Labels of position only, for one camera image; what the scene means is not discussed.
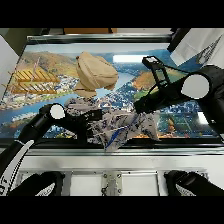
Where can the blue and white patterned shirt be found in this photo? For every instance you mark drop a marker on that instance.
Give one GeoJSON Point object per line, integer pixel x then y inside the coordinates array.
{"type": "Point", "coordinates": [116, 128]}

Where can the brown clothes hanger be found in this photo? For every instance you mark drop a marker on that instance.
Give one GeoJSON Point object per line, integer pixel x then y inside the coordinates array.
{"type": "Point", "coordinates": [31, 88]}
{"type": "Point", "coordinates": [35, 75]}

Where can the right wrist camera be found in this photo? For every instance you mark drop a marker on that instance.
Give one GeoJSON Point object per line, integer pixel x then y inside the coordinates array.
{"type": "Point", "coordinates": [151, 61]}

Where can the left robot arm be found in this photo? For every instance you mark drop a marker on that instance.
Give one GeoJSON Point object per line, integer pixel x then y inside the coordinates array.
{"type": "Point", "coordinates": [31, 128]}

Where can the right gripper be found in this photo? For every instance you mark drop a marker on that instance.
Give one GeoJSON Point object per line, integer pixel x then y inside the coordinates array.
{"type": "Point", "coordinates": [160, 98]}

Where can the beige garment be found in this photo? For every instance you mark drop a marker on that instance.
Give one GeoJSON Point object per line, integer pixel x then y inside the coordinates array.
{"type": "Point", "coordinates": [95, 75]}

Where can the white printed garment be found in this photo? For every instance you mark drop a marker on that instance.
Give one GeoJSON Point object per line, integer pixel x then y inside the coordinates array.
{"type": "Point", "coordinates": [196, 41]}

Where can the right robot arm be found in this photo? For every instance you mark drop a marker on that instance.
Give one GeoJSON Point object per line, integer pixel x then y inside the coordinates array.
{"type": "Point", "coordinates": [213, 100]}

